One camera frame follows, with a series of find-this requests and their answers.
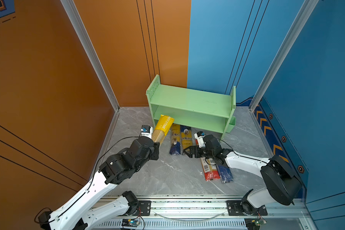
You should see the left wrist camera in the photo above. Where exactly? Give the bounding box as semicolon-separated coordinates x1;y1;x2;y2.
140;125;153;139

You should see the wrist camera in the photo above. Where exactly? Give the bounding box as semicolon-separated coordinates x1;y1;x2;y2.
140;125;153;139
194;131;206;148

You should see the green two-tier shelf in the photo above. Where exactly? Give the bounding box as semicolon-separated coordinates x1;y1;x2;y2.
146;75;236;138

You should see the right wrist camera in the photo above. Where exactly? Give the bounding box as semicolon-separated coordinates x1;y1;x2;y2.
194;131;206;148

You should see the blue Barilla spaghetti box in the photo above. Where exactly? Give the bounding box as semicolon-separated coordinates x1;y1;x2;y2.
216;164;234;184

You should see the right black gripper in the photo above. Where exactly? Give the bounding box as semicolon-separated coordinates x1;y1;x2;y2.
183;146;215;160

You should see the blue yellow pasta bag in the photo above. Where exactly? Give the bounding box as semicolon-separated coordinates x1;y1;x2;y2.
180;125;193;155

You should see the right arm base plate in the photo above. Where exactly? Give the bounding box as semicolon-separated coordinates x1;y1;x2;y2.
226;200;268;216

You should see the circuit board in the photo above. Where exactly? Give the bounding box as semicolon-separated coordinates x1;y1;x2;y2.
121;219;141;230
245;219;267;230

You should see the yellow blue spaghetti bag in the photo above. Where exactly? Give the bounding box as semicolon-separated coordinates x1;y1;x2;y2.
169;124;182;155

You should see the right circuit board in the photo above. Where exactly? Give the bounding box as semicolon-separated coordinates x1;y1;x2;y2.
245;219;267;230

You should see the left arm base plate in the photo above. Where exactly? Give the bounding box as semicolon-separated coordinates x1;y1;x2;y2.
122;200;151;217

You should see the red spaghetti bag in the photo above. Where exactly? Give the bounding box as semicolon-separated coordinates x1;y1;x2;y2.
199;147;220;181

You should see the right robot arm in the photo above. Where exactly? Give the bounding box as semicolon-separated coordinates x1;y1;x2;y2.
183;132;302;215

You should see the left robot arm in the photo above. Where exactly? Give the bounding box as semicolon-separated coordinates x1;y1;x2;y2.
34;136;160;230

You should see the left circuit board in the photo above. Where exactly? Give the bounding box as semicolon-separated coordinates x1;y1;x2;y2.
121;219;141;230

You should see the aluminium front rail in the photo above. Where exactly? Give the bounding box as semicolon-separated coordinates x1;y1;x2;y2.
64;195;318;230

